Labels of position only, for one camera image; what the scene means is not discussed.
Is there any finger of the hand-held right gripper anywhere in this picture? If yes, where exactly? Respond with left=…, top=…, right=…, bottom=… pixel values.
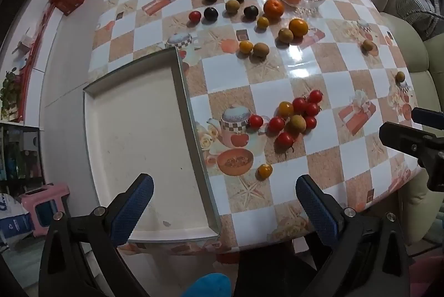
left=412, top=107, right=444, bottom=130
left=379, top=123, right=444, bottom=166

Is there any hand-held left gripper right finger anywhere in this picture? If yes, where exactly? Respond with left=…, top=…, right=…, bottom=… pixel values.
left=288, top=174, right=412, bottom=297

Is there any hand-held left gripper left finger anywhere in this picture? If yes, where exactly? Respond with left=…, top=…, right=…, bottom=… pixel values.
left=38, top=173, right=155, bottom=297

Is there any white rectangular tray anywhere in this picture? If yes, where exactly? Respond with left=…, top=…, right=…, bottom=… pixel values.
left=82, top=47, right=223, bottom=244

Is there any checkered printed tablecloth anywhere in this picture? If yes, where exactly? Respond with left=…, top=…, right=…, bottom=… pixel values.
left=88, top=0, right=431, bottom=254

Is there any pink stool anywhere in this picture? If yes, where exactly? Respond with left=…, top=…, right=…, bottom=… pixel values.
left=19, top=182, right=70, bottom=238

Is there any blue fabric item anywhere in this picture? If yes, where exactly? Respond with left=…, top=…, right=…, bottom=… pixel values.
left=182, top=272, right=232, bottom=297

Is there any white bag with blue print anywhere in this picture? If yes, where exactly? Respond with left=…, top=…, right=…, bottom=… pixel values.
left=0, top=193, right=33, bottom=249

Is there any dark shelf unit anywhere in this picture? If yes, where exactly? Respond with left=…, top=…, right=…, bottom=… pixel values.
left=0, top=122, right=44, bottom=195

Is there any large orange tangerine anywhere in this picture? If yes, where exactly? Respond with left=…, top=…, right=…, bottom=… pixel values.
left=263, top=0, right=285, bottom=19
left=288, top=18, right=309, bottom=38

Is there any green potted plant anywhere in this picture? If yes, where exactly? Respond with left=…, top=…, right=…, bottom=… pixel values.
left=0, top=70, right=25, bottom=119

